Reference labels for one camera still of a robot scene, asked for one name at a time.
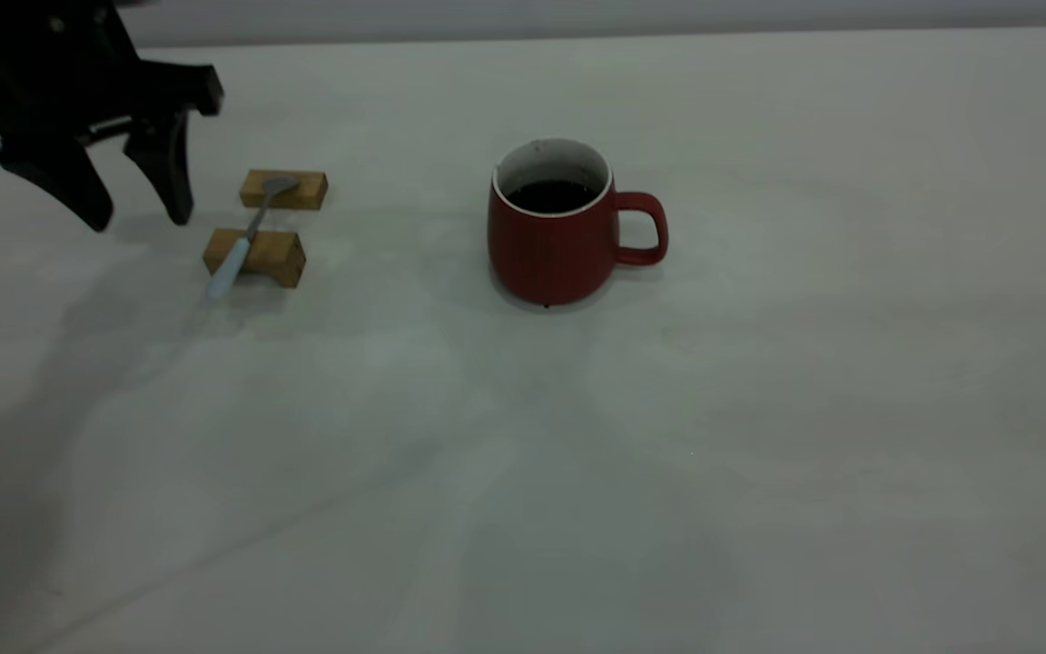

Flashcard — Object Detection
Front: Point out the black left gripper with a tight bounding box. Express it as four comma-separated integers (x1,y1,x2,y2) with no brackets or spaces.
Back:
0,0,224,233

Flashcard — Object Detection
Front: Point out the spoon with light blue handle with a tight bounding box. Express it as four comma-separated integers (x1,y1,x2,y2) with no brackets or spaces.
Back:
205,174,301,302

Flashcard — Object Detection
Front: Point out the red ceramic mug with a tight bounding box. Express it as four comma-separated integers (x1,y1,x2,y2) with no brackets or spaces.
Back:
487,136,670,308

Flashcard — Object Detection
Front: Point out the arched wooden block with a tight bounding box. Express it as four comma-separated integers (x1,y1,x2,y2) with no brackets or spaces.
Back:
202,227,307,290

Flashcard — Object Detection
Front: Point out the flat rectangular wooden block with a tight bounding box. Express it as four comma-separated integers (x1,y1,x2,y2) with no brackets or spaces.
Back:
240,169,330,212

